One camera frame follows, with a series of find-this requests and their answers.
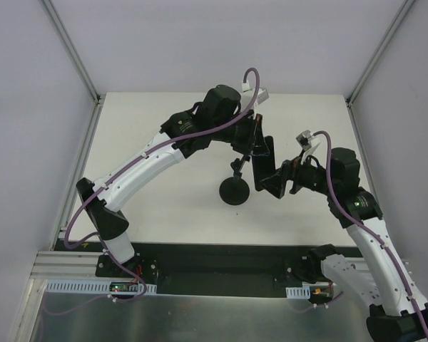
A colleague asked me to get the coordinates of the black smartphone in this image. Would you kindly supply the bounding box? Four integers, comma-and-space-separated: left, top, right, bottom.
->
252, 135, 276, 192

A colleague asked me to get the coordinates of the black phone stand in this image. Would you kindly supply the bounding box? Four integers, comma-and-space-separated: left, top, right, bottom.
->
219, 155, 250, 206

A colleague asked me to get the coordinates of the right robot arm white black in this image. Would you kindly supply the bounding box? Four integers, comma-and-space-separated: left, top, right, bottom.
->
253, 147, 428, 341

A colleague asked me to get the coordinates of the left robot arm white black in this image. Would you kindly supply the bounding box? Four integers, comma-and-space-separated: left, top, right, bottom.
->
76, 83, 269, 277

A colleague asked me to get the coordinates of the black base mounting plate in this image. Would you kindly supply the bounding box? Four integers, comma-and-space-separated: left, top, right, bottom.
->
95, 242, 314, 298

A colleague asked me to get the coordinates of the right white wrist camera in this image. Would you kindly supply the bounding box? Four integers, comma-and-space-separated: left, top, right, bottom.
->
296, 130, 320, 159

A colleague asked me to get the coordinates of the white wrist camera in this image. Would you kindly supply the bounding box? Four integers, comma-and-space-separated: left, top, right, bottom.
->
296, 130, 320, 159
241, 82, 270, 110

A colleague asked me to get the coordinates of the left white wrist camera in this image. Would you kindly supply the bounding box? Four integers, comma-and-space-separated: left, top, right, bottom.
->
241, 82, 270, 110

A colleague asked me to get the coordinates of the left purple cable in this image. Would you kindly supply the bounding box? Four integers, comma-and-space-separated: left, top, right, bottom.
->
64, 68, 262, 249

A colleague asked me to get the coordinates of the right aluminium frame post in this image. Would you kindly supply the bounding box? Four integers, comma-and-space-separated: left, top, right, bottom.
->
345, 0, 417, 108

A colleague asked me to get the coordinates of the aluminium frame post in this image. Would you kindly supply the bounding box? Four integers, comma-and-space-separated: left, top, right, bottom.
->
39, 0, 101, 104
345, 0, 417, 108

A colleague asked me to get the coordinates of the right white cable duct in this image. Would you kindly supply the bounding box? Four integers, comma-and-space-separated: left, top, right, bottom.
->
285, 286, 311, 300

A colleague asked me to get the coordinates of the white cable duct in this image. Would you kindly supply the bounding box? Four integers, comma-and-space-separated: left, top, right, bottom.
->
285, 286, 311, 300
46, 279, 157, 296

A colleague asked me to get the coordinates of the left aluminium frame post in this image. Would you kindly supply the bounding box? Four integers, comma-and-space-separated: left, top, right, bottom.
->
39, 0, 101, 104

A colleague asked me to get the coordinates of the left white cable duct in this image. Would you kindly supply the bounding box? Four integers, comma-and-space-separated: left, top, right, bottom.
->
46, 279, 157, 296

